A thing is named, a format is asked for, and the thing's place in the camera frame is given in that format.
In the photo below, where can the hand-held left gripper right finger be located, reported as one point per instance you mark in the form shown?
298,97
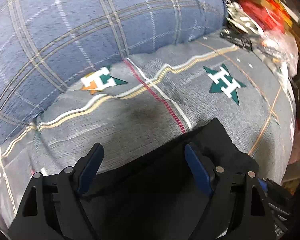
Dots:
198,172

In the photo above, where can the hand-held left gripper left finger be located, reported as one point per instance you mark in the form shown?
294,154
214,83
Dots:
88,172

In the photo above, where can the black pants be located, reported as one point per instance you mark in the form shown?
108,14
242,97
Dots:
150,195

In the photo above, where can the grey star print bed sheet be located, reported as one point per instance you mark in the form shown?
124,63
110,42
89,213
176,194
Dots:
215,130

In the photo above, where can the pink cloth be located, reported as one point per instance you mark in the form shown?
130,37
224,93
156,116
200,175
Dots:
298,147

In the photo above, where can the clear plastic bag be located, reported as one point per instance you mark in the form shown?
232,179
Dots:
282,52

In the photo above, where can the blue plaid pillow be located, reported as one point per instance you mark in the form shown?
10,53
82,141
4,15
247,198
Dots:
90,17

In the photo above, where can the white patterned plastic bag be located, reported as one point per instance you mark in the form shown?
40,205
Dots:
242,20

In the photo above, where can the red bag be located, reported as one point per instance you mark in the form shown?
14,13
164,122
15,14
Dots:
262,12

